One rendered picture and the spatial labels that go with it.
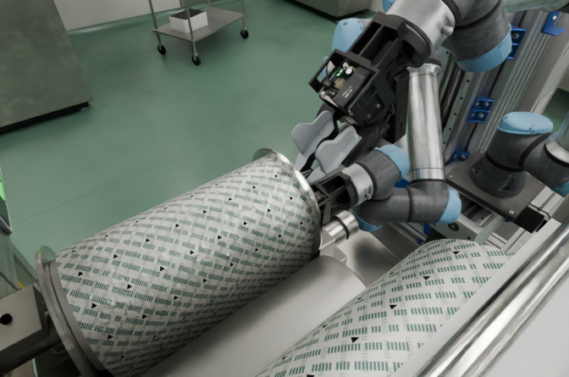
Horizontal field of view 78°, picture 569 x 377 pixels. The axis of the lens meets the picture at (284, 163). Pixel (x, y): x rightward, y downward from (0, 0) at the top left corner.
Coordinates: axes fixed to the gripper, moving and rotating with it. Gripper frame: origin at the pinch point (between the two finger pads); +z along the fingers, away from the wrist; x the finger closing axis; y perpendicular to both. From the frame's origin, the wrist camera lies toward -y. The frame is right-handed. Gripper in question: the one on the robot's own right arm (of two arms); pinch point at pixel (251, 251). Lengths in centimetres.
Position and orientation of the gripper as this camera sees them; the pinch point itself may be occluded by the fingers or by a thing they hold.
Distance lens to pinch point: 60.1
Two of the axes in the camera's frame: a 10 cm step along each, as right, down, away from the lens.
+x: 5.9, 5.3, -6.1
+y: 0.0, -7.5, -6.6
